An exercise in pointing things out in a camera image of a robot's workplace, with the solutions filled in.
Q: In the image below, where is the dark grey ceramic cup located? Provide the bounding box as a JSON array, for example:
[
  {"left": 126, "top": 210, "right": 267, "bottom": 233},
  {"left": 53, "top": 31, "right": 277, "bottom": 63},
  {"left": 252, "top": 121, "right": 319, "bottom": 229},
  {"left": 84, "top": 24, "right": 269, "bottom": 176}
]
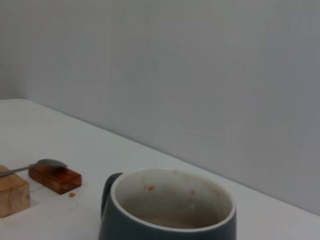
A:
[{"left": 98, "top": 167, "right": 237, "bottom": 240}]

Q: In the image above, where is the pink handled metal spoon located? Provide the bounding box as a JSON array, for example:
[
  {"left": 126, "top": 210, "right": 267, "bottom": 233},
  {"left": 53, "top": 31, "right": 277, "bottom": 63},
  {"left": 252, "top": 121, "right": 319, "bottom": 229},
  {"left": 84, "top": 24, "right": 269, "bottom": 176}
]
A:
[{"left": 0, "top": 158, "right": 69, "bottom": 178}]

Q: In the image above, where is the red-brown wooden block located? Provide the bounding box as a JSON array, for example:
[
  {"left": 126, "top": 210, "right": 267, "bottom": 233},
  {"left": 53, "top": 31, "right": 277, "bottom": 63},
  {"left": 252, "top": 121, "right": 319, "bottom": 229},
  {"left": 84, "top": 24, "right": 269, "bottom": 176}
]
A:
[{"left": 28, "top": 166, "right": 83, "bottom": 195}]

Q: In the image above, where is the light wooden block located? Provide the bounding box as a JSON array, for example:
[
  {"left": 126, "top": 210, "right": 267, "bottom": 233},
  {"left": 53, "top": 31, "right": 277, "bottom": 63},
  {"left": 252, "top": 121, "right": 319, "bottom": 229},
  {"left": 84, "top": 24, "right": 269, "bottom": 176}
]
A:
[{"left": 0, "top": 165, "right": 31, "bottom": 219}]

